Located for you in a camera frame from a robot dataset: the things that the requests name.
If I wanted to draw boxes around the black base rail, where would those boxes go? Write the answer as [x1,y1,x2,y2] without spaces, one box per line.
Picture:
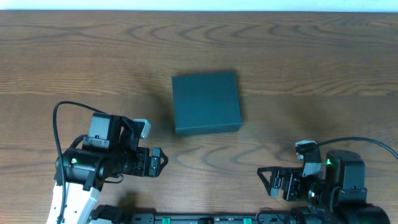
[86,205,291,224]

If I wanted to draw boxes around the black gift box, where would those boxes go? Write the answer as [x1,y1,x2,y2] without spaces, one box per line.
[172,70,243,136]

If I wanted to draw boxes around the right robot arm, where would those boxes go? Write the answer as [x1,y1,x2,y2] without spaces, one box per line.
[257,148,390,224]

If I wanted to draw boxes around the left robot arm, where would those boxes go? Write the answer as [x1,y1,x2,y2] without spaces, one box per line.
[47,147,169,224]

